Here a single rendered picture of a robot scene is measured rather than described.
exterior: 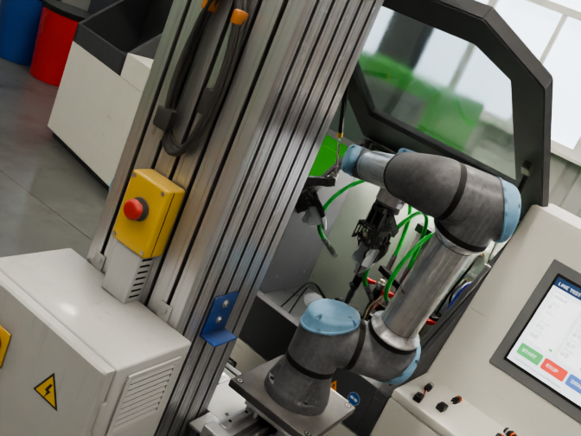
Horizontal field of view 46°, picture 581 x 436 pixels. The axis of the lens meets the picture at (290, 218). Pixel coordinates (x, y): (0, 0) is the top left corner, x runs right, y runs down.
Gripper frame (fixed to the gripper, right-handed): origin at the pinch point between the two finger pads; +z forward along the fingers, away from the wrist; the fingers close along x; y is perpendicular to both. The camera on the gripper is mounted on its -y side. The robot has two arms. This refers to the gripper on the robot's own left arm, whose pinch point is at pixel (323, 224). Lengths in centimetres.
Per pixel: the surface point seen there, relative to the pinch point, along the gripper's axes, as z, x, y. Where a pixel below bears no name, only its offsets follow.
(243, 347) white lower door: 24.9, -3.6, 39.7
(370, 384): 35, 34, 15
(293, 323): 19.3, 10.4, 24.1
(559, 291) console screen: 33, 47, -42
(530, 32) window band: 55, -290, -307
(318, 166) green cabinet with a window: 68, -278, -90
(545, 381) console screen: 52, 52, -26
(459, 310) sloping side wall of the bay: 33.3, 29.3, -19.8
